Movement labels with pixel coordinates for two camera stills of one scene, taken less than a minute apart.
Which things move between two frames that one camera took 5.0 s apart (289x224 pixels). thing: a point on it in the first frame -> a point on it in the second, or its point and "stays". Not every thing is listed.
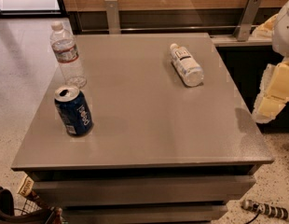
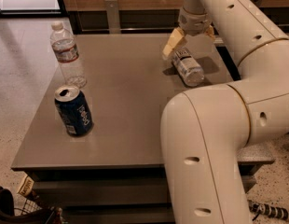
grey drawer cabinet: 144,128 stays
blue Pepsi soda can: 75,110 stays
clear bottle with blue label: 186,66 stays
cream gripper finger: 266,30 -> 211,32
